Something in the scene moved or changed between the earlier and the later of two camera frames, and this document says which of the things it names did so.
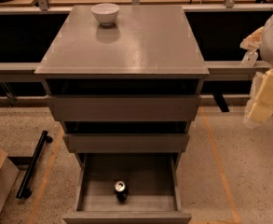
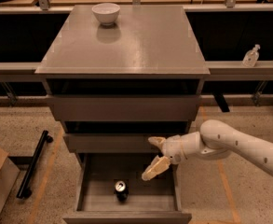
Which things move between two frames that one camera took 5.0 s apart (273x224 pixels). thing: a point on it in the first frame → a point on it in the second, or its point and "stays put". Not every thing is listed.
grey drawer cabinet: [124, 94] stays put
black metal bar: [23, 191] stays put
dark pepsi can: [121, 190] stays put
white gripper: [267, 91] → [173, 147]
